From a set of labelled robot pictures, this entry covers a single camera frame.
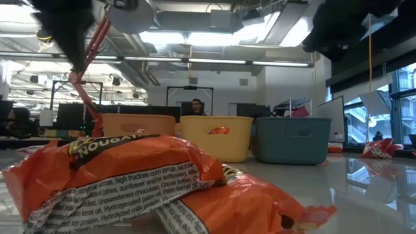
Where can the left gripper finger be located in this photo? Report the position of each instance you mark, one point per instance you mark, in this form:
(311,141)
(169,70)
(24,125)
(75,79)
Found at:
(74,48)

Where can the orange plastic bin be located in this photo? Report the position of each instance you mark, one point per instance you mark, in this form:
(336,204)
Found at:
(139,125)

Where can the orange Reese's nougat candy pack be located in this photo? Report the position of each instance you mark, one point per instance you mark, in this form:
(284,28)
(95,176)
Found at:
(130,156)

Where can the blue-grey plastic bin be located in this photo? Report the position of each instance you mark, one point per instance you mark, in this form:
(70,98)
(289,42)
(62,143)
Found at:
(292,143)

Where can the yellow plastic bin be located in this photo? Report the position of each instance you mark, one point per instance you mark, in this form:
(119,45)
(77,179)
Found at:
(234,143)

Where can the red desk lamp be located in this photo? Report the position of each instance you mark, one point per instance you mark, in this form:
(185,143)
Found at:
(136,19)

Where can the white box device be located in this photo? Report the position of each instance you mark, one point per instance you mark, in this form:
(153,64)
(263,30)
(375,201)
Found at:
(46,117)

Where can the white angled panel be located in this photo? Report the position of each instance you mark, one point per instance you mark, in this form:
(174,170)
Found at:
(373,102)

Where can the whiteboard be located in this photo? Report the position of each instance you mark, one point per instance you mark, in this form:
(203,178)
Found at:
(333,113)

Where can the metal shelf rack red bins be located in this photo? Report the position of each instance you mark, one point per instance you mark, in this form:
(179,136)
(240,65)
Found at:
(300,112)

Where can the person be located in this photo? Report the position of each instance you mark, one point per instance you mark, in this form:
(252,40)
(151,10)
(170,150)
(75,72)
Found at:
(19,122)
(196,106)

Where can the black partition screen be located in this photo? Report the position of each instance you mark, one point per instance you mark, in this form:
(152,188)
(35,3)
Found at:
(146,110)

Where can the grey ceiling box unit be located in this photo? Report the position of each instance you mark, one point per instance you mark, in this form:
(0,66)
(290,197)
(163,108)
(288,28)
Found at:
(221,19)

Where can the black cabinet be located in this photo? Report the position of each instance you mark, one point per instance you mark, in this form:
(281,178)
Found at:
(253,111)

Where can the long LED light bar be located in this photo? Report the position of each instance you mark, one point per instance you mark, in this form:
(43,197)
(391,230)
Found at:
(214,61)

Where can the silver air duct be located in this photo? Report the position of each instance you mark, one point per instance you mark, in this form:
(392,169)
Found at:
(286,29)

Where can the grey wall vent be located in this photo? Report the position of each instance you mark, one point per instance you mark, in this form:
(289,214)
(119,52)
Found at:
(193,80)
(243,82)

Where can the black gantry frame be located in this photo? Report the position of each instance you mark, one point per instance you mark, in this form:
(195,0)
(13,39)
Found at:
(190,87)

